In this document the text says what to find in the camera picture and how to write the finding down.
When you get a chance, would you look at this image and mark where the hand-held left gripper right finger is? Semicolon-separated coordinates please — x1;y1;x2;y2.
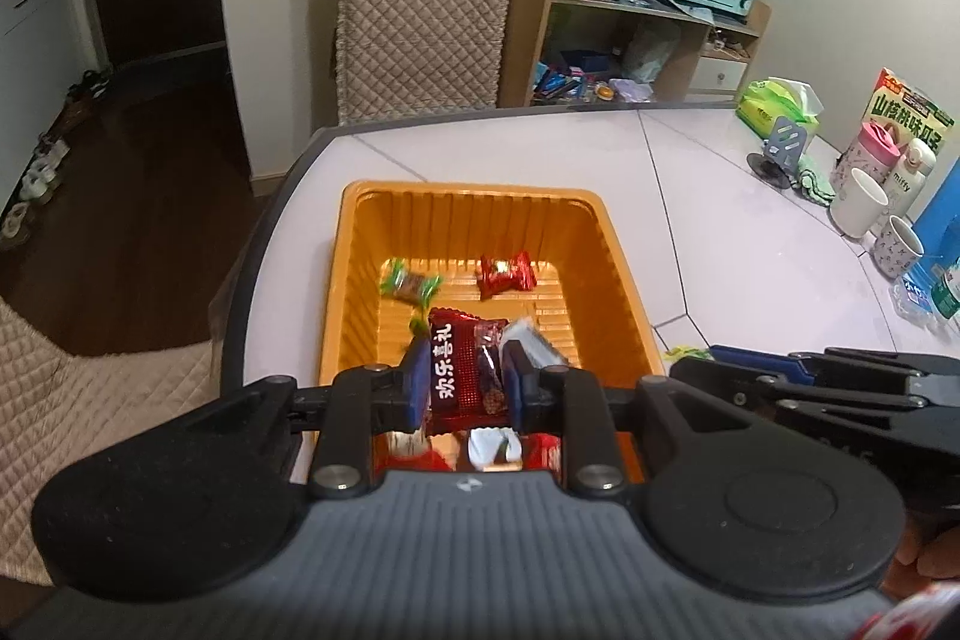
501;340;758;498

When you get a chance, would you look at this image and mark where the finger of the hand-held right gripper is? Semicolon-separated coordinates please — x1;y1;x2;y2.
708;344;960;386
669;357;781;422

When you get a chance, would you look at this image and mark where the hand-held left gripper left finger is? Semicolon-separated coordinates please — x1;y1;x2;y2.
178;342;430;500

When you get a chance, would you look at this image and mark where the silver snack packet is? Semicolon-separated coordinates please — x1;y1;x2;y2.
501;316;565;372

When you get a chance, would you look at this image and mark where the dark red snack packet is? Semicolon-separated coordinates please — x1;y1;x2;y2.
422;305;512;440

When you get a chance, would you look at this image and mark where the small green candy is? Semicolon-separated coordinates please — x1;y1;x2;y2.
378;257;445;305

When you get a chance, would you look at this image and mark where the small red twisted candy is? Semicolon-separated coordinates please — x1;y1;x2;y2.
475;251;539;301

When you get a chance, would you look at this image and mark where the orange plastic tray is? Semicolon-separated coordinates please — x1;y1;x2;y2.
318;180;670;485

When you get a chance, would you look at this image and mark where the person's right hand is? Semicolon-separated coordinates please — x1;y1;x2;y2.
880;518;960;605

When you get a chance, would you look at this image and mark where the blue label water bottle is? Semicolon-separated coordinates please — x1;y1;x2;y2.
892;268;939;327

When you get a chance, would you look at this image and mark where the green label water bottle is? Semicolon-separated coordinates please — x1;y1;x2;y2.
930;257;960;321

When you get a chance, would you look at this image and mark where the patterned white mug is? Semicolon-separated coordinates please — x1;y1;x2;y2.
871;214;926;280

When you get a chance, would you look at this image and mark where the plain white mug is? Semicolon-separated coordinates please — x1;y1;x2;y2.
828;167;890;239

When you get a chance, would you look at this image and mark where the light green cloth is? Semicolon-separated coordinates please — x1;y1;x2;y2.
796;155;838;207

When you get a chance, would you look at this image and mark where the grey phone stand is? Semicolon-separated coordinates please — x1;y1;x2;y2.
747;115;810;190

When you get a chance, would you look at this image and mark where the blue thermos jug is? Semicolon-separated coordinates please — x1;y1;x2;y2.
910;155;960;268

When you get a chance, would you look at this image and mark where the pink lidded cup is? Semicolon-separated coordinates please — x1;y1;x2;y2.
831;120;902;202

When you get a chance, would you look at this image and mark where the white thermos bottle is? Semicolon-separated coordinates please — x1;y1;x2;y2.
885;138;939;223

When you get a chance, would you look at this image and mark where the green tissue pack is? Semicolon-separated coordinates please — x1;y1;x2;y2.
736;77;823;136

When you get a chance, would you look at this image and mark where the white drawer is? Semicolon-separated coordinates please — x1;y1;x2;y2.
688;56;752;94

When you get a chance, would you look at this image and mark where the yellow green snack box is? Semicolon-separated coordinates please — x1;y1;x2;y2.
858;67;960;178

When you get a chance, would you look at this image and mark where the beige quilted chair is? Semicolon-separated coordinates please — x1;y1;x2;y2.
0;297;227;586
333;0;520;125

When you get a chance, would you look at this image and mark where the clear plastic bag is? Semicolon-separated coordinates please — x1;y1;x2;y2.
622;20;680;84

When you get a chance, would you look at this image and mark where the blue box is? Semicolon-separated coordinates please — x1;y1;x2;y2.
560;50;615;80

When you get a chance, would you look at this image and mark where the wooden shelf cabinet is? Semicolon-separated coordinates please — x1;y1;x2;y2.
498;0;773;108

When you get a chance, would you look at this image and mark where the row of shoes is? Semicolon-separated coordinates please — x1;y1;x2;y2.
0;68;115;245

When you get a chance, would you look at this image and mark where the white cabinet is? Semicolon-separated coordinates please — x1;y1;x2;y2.
0;0;100;215

